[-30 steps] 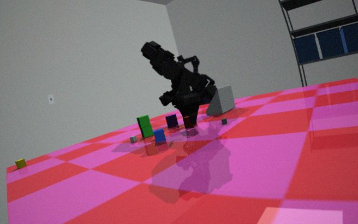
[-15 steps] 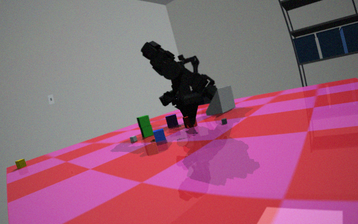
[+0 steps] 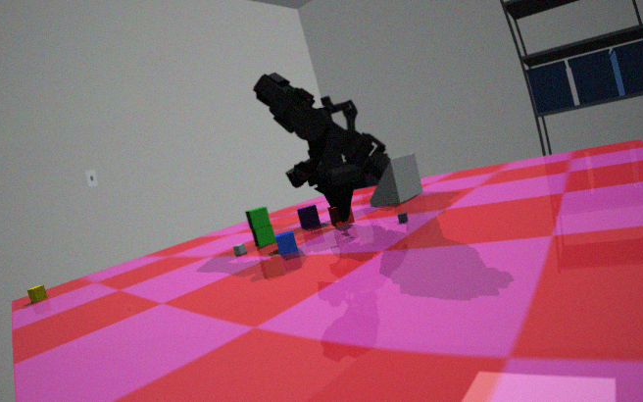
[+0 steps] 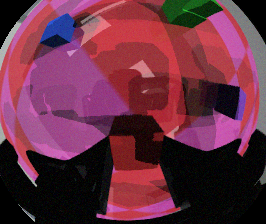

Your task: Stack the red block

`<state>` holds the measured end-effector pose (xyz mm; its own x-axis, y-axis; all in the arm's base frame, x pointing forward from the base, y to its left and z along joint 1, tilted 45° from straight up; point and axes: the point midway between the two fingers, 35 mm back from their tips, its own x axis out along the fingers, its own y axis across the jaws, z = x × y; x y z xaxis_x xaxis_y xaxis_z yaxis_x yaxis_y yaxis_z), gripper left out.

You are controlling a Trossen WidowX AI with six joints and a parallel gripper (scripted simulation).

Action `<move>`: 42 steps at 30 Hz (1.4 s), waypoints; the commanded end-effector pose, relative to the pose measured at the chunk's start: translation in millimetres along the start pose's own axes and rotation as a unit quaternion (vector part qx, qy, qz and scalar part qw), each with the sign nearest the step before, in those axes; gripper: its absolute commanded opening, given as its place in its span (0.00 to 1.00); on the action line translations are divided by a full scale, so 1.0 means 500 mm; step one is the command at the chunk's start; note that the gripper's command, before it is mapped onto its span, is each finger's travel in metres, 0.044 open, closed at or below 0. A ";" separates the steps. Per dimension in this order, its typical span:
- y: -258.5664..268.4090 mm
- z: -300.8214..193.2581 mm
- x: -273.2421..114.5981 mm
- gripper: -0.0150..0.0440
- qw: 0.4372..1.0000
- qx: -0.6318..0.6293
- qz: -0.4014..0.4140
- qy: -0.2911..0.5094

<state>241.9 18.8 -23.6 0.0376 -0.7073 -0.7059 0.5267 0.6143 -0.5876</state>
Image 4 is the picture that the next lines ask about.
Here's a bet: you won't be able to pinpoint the blue block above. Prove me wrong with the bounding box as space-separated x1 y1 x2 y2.
40 14 76 47

